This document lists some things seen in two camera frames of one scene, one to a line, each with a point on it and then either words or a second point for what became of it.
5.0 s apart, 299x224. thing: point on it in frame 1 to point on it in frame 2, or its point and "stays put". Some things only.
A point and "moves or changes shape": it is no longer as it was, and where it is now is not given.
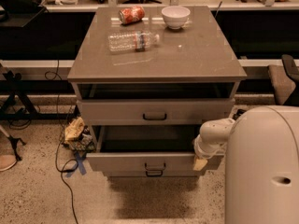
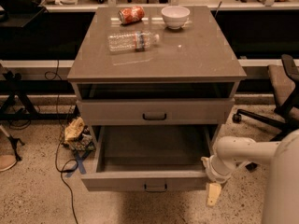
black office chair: x=285 y=80 stays put
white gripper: x=202 y=153 to x=214 y=171
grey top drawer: x=159 y=111 stays put
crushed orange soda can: x=131 y=14 stays put
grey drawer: x=145 y=148 moves or changes shape
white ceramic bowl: x=176 y=16 stays put
